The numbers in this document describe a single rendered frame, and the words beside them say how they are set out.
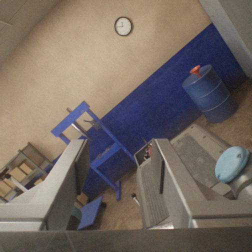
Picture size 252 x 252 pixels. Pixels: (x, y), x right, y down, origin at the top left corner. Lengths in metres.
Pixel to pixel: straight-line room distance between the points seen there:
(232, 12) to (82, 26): 2.53
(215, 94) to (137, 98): 1.44
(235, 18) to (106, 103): 2.64
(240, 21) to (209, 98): 1.30
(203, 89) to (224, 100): 0.42
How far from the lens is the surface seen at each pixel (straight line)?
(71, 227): 0.67
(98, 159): 3.67
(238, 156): 0.46
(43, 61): 4.04
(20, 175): 4.52
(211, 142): 0.90
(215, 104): 3.47
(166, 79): 3.86
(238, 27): 3.79
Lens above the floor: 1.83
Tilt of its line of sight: 14 degrees down
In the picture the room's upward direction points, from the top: 42 degrees counter-clockwise
